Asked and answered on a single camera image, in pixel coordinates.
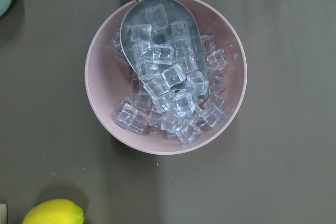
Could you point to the pink bowl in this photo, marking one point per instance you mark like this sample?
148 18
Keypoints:
107 85

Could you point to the clear ice cubes pile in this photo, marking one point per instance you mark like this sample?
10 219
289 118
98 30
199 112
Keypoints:
170 93

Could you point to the yellow lemon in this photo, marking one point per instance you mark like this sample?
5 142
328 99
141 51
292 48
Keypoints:
55 211

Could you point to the metal ice scoop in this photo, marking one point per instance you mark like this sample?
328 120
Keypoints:
162 43

